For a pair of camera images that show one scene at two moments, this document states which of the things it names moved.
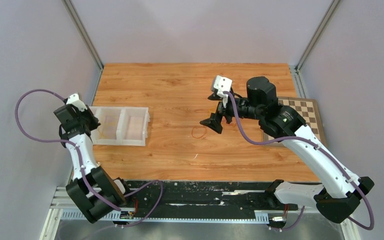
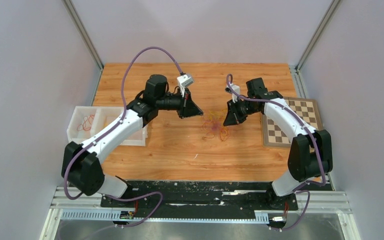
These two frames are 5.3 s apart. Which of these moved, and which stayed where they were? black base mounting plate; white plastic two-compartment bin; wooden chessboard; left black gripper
Moved: left black gripper
Stayed: white plastic two-compartment bin; wooden chessboard; black base mounting plate
